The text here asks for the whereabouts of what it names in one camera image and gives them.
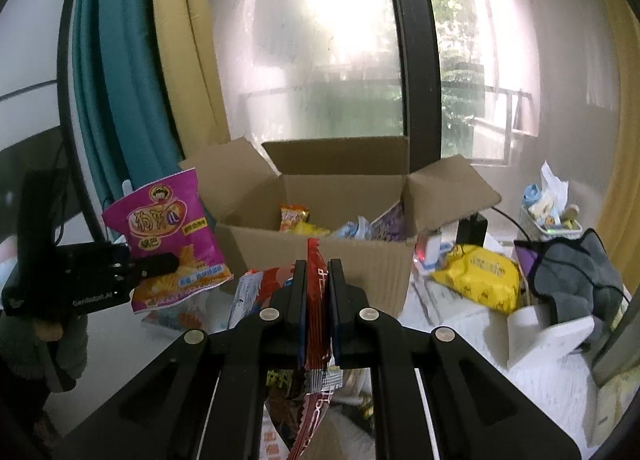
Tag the light blue snack packet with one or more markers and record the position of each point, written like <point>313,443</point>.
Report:
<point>350,230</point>

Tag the yellow wet wipes pack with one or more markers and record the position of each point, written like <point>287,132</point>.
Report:
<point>480,277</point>

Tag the cardboard box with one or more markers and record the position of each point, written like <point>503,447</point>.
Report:
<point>370,260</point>

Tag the yellow curtain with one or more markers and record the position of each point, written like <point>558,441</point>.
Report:
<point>185,39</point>
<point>625,139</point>

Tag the orange yellow snack packet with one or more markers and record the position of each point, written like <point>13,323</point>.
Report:
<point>295,220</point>

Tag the large purple snack packet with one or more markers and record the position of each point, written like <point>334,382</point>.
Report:
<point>390,225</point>

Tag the black charger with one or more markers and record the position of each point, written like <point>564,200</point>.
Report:
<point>472,232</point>

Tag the white plastic device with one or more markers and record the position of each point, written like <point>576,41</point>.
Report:
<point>545,340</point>

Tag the white phone stand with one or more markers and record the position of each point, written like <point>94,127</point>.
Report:
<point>126,187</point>

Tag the teal curtain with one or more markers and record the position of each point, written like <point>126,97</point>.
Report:
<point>115,89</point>

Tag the white storage basket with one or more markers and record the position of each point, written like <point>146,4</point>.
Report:
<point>555,230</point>

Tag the white tissue paper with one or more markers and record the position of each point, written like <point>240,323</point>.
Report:
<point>552,177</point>

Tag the person's left forearm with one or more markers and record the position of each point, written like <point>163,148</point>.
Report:
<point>30,355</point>

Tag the magenta chips packet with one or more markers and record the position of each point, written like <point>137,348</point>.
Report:
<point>165,220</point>

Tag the person's left hand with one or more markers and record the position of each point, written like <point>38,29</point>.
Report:
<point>47,332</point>

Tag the white power adapter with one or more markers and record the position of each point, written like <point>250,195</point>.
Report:
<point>430,250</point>

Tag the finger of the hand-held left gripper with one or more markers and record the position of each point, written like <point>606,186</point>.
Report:
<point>150,267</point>

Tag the black window frame post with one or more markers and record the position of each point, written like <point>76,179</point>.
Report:
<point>415,64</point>

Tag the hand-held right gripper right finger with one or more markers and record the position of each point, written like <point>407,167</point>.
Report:
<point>334,310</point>

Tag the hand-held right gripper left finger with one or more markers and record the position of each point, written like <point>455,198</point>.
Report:
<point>299,300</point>

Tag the grey bag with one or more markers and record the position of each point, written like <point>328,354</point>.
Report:
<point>575,280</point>

